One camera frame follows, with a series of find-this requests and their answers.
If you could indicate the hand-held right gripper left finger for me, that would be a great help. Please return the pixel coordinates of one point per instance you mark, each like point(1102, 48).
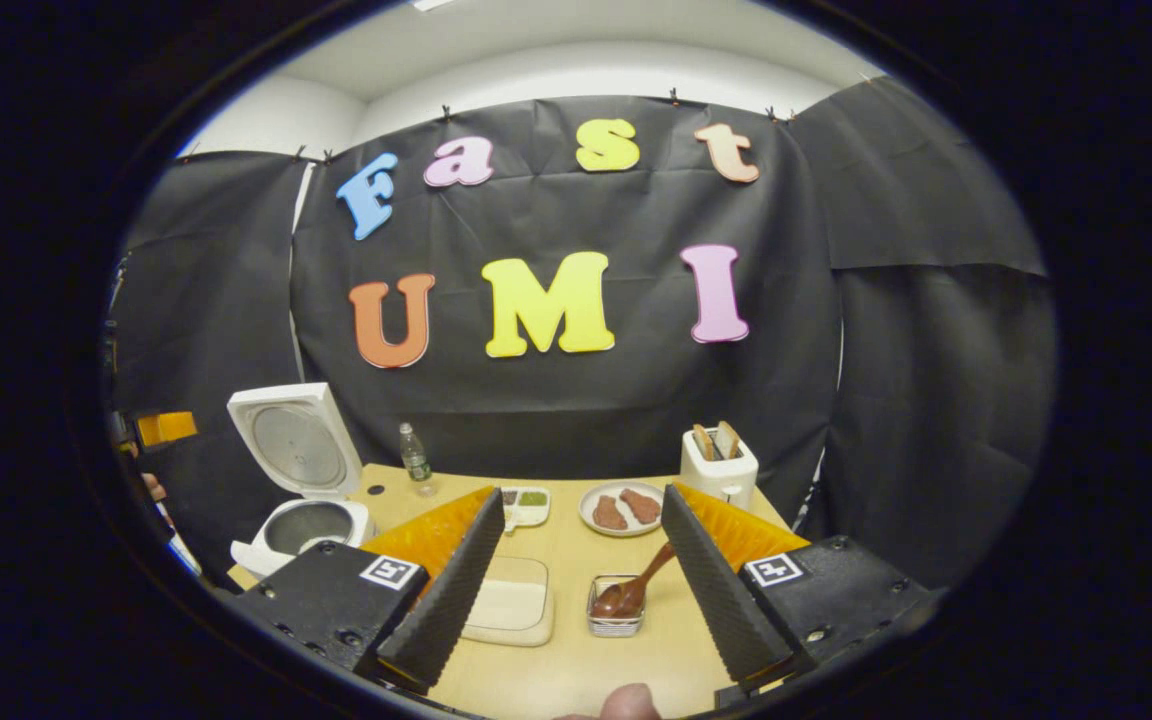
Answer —
point(446, 605)

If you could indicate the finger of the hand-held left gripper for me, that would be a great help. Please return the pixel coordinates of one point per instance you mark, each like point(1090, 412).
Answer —
point(168, 428)

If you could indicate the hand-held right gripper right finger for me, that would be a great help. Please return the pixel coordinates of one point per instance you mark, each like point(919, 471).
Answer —
point(721, 600)

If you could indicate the clear rice container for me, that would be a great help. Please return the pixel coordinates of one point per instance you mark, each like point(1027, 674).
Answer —
point(511, 605)

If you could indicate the brown wooden spoon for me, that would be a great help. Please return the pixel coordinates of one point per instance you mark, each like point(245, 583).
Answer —
point(626, 597)

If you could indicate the clear chopstick holder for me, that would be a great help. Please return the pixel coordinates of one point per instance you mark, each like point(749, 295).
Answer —
point(616, 627)

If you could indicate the white rice cooker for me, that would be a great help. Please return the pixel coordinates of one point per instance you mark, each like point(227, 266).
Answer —
point(296, 445)

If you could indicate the white toaster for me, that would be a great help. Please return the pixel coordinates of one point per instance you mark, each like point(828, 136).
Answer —
point(721, 480)

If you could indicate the brown meat piece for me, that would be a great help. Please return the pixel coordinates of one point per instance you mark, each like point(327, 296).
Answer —
point(641, 506)
point(609, 513)

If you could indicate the white divided grain dish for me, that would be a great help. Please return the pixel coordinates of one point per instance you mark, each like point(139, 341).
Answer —
point(531, 505)

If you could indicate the clear water bottle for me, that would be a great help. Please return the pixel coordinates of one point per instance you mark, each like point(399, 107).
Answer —
point(416, 462)

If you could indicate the toast slice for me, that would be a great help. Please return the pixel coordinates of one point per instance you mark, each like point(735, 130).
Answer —
point(704, 442)
point(728, 440)

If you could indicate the white round plate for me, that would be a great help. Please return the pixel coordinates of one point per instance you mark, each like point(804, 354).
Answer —
point(586, 512)

